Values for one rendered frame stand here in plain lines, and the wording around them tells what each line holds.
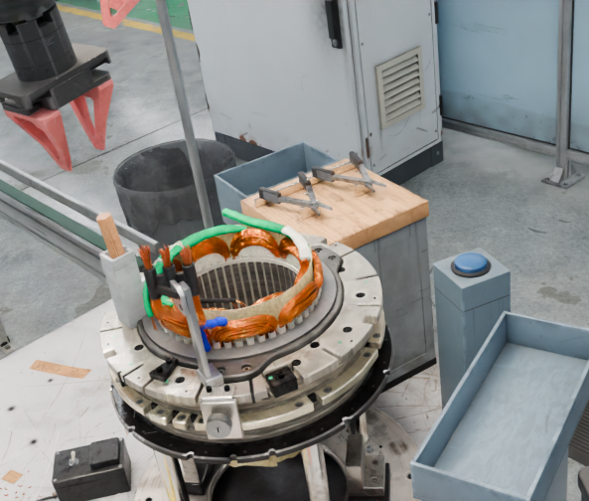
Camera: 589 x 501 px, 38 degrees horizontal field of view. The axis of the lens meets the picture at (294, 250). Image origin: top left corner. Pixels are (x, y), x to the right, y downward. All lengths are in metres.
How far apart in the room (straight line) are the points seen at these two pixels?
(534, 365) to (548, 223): 2.32
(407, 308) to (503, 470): 0.46
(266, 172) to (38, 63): 0.65
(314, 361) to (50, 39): 0.39
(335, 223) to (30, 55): 0.51
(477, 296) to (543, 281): 1.86
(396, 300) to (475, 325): 0.17
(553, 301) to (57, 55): 2.23
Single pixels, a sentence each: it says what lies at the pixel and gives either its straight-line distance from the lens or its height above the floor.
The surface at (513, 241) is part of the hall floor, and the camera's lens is 3.15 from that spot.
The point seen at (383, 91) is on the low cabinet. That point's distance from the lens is 3.32.
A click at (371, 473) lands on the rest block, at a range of 1.11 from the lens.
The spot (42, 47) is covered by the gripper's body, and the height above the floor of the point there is 1.42.
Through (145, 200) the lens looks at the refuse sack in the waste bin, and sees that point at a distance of 2.55.
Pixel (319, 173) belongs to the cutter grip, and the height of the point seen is 1.09.
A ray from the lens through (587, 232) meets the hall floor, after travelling 3.21.
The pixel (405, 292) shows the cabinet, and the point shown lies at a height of 0.93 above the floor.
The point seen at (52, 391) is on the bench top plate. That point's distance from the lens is 1.46.
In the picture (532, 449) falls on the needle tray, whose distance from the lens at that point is 0.86.
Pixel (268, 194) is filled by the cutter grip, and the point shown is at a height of 1.09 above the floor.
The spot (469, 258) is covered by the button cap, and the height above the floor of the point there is 1.04.
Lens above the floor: 1.63
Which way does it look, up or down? 31 degrees down
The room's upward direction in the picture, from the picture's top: 9 degrees counter-clockwise
